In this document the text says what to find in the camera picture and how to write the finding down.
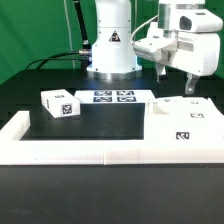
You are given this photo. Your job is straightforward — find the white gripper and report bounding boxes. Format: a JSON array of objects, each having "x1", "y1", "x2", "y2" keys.
[{"x1": 132, "y1": 22, "x2": 220, "y2": 95}]

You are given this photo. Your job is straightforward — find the white cabinet door panel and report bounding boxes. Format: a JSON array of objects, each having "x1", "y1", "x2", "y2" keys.
[
  {"x1": 149, "y1": 97, "x2": 224, "y2": 124},
  {"x1": 156, "y1": 96, "x2": 183, "y2": 103}
]

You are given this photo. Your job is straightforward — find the white cabinet body box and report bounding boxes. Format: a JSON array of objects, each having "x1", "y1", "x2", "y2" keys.
[{"x1": 144, "y1": 100, "x2": 224, "y2": 149}]

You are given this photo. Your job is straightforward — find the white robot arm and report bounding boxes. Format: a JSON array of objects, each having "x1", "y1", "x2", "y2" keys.
[{"x1": 87, "y1": 0, "x2": 223, "y2": 95}]

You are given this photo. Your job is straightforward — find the small white cabinet top block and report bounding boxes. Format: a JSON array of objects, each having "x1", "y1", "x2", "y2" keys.
[{"x1": 41, "y1": 89, "x2": 80, "y2": 118}]

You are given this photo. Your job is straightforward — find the white base marker sheet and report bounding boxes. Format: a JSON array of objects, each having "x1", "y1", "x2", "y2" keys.
[{"x1": 74, "y1": 90, "x2": 154, "y2": 104}]

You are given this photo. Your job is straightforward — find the black corrugated cable hose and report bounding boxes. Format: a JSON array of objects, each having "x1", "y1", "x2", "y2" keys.
[{"x1": 72, "y1": 0, "x2": 92, "y2": 52}]

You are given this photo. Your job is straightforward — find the black table cables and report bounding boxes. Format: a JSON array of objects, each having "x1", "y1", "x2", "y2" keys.
[{"x1": 25, "y1": 49, "x2": 93, "y2": 71}]

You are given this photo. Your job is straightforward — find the white U-shaped obstacle frame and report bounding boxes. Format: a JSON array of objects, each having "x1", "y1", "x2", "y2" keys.
[{"x1": 0, "y1": 111, "x2": 224, "y2": 165}]

